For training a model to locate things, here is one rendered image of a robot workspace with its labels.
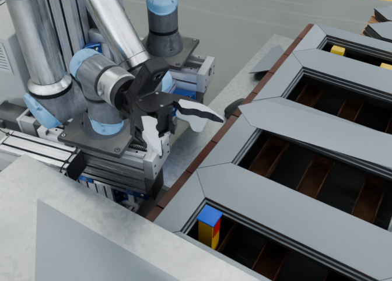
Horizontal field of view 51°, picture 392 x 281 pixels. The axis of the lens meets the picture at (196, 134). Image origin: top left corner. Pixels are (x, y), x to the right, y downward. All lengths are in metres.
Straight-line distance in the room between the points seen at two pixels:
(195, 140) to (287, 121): 0.41
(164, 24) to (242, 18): 2.62
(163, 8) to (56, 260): 0.96
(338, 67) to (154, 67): 1.42
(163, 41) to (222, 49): 2.07
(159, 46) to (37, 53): 0.67
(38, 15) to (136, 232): 0.57
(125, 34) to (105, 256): 0.52
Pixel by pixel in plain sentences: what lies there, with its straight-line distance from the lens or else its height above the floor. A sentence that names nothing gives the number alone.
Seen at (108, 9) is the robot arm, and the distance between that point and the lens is 1.01.
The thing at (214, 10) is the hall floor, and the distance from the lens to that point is 4.31.
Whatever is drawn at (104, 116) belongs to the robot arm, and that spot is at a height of 1.34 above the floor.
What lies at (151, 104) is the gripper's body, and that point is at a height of 1.47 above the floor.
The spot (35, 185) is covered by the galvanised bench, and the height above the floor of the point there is 1.05.
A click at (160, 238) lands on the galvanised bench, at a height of 1.05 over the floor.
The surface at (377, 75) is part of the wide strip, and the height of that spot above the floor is 0.85.
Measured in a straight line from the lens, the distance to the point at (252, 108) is 1.72.
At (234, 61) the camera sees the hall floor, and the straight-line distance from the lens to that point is 3.54.
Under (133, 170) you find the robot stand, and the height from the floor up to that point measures 0.93.
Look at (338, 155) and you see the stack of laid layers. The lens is 1.63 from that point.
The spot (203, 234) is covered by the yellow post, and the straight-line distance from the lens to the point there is 1.35.
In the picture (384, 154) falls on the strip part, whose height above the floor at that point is 0.85.
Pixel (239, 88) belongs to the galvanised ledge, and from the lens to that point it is 2.11.
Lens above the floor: 1.95
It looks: 43 degrees down
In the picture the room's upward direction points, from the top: straight up
